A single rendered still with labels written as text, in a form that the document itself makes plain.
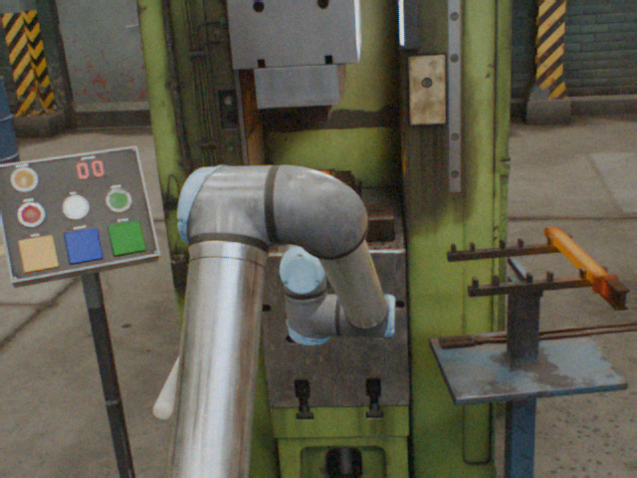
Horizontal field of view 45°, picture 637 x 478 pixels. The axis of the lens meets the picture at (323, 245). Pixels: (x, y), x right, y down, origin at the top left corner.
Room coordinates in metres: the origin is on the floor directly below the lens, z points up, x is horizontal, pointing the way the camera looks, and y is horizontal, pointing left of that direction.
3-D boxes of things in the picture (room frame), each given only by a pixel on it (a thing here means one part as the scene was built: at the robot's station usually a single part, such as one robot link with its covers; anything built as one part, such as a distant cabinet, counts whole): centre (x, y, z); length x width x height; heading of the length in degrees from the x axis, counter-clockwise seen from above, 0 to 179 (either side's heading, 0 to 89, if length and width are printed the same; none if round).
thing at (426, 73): (1.96, -0.29, 1.27); 0.09 x 0.02 x 0.17; 85
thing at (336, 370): (2.08, -0.04, 0.69); 0.56 x 0.38 x 0.45; 175
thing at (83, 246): (1.71, 0.56, 1.01); 0.07 x 0.05 x 0.07; 110
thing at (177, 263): (2.02, 0.40, 0.80); 0.06 x 0.03 x 0.14; 85
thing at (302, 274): (1.52, 0.04, 1.00); 0.12 x 0.09 x 0.10; 175
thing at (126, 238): (1.75, 0.47, 1.01); 0.07 x 0.05 x 0.07; 110
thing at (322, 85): (2.07, 0.02, 1.32); 0.42 x 0.20 x 0.10; 175
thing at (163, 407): (1.80, 0.39, 0.62); 0.44 x 0.05 x 0.05; 175
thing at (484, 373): (1.66, -0.46, 0.65); 0.40 x 0.30 x 0.02; 93
